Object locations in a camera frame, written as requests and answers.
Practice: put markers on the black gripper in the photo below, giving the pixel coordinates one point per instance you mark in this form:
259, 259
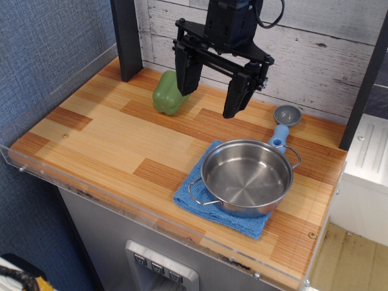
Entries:
224, 43

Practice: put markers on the green toy pepper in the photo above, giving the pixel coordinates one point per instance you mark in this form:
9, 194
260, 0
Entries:
166, 97

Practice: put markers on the stainless steel pot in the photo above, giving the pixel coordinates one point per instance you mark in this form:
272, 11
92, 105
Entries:
246, 178

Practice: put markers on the blue grey toy scoop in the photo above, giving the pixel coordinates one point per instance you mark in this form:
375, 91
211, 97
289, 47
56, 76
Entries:
286, 116

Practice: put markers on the clear acrylic table guard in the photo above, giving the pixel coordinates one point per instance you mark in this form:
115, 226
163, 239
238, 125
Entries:
108, 144

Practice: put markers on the white toy sink counter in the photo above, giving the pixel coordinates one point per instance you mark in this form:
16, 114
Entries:
360, 202

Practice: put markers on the silver toy fridge cabinet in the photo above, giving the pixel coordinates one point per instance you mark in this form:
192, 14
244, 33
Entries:
104, 234

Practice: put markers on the silver dispenser button panel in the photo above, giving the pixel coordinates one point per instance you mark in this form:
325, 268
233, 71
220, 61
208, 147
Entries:
154, 271

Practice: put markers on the black yellow bag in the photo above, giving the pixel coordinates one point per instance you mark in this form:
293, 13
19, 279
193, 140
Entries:
19, 274

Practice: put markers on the black left vertical post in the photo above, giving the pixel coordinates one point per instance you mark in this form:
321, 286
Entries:
127, 37

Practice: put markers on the black vertical post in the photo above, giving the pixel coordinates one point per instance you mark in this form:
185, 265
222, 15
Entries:
366, 87
127, 37

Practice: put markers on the black right vertical post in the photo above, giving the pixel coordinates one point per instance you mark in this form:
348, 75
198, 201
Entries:
366, 87

